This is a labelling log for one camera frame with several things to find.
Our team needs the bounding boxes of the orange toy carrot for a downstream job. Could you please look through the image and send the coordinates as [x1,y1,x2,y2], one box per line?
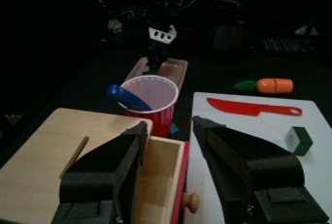
[232,78,294,95]

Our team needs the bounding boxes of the red plastic cup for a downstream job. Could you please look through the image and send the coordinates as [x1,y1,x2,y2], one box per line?
[116,75,181,139]

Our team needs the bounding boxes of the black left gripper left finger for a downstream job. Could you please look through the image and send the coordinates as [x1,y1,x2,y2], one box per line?
[51,120,149,224]

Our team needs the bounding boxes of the green toy sushi roll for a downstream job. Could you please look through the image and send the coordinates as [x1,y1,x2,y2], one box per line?
[284,126,313,156]

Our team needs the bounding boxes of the red toy knife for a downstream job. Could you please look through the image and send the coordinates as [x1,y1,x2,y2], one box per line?
[206,97,304,117]

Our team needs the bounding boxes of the brown rectangular tray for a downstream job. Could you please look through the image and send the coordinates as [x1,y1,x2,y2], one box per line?
[122,56,189,92]

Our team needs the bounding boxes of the white cutting board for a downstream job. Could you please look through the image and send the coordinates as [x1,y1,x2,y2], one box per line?
[183,91,332,224]

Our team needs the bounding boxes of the wooden drawer with red front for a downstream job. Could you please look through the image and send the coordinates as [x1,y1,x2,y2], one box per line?
[131,135,201,224]

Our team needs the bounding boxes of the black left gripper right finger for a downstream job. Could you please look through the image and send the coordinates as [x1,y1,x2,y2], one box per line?
[190,114,331,224]

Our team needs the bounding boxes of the blue plastic utensil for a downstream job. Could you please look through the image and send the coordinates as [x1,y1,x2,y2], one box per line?
[106,83,153,112]

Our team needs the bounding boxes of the small teal toy piece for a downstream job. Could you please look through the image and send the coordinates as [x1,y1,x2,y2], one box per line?
[169,122,181,136]

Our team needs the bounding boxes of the wooden box with slot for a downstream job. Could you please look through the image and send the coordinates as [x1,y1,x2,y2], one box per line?
[0,107,154,224]

